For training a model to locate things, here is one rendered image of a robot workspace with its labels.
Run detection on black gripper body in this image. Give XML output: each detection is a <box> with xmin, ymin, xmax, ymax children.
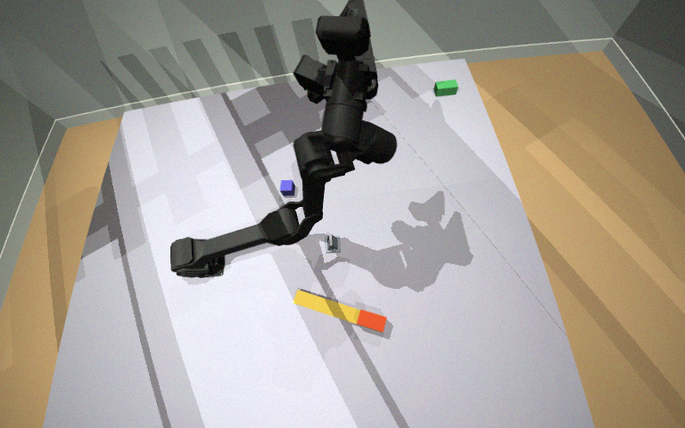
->
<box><xmin>316</xmin><ymin>15</ymin><xmax>378</xmax><ymax>114</ymax></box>

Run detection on green rectangular block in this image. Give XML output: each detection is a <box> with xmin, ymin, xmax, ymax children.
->
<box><xmin>433</xmin><ymin>79</ymin><xmax>458</xmax><ymax>97</ymax></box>

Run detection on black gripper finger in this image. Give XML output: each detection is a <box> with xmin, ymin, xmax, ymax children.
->
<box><xmin>339</xmin><ymin>0</ymin><xmax>368</xmax><ymax>21</ymax></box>
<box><xmin>355</xmin><ymin>37</ymin><xmax>377</xmax><ymax>79</ymax></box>

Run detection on yellow bar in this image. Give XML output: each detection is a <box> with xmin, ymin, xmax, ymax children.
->
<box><xmin>293</xmin><ymin>290</ymin><xmax>386</xmax><ymax>333</ymax></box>

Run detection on small blue cube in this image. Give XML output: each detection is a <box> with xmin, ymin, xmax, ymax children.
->
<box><xmin>279</xmin><ymin>180</ymin><xmax>295</xmax><ymax>196</ymax></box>

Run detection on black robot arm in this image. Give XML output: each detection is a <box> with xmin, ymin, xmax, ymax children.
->
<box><xmin>170</xmin><ymin>55</ymin><xmax>397</xmax><ymax>278</ymax></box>

